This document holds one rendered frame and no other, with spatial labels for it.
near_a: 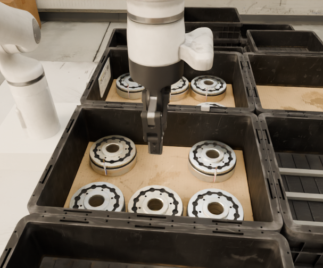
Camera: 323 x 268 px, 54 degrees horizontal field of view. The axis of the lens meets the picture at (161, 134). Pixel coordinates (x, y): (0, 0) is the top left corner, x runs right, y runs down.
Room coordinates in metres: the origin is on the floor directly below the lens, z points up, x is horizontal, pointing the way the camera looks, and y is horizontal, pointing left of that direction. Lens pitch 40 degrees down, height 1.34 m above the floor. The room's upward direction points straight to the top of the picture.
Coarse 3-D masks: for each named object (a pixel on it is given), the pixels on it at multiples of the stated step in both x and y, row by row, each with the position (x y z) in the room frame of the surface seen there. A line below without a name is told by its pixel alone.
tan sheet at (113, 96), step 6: (114, 84) 0.85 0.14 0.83; (228, 84) 0.85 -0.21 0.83; (114, 90) 0.81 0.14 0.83; (228, 90) 0.81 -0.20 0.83; (108, 96) 0.78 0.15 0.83; (114, 96) 0.78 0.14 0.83; (120, 96) 0.78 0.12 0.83; (228, 96) 0.78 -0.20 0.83; (138, 102) 0.75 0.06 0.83; (174, 102) 0.75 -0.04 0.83; (180, 102) 0.75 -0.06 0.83; (186, 102) 0.75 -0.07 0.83; (192, 102) 0.75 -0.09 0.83; (198, 102) 0.75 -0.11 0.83; (216, 102) 0.75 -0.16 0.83; (222, 102) 0.75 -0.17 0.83; (228, 102) 0.75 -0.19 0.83; (234, 102) 0.75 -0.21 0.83
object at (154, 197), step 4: (148, 196) 0.38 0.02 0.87; (152, 196) 0.38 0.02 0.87; (156, 196) 0.38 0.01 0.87; (160, 196) 0.38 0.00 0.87; (144, 200) 0.37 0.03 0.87; (148, 200) 0.37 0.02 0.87; (160, 200) 0.38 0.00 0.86; (164, 200) 0.37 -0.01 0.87; (144, 204) 0.37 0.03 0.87; (164, 204) 0.37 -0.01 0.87; (168, 204) 0.37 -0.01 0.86; (144, 208) 0.36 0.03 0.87; (148, 208) 0.36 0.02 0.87; (164, 208) 0.36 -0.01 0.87; (144, 212) 0.35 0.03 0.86; (148, 212) 0.35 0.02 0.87; (152, 212) 0.35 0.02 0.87; (156, 212) 0.35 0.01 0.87; (160, 212) 0.35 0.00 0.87; (164, 212) 0.35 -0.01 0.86
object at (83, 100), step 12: (108, 48) 0.89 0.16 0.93; (120, 48) 0.89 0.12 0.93; (240, 60) 0.81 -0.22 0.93; (96, 72) 0.74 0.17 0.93; (84, 96) 0.63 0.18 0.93; (252, 96) 0.63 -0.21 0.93; (192, 108) 0.58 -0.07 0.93; (216, 108) 0.58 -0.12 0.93; (228, 108) 0.58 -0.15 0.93; (240, 108) 0.58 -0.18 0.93; (252, 108) 0.58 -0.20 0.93
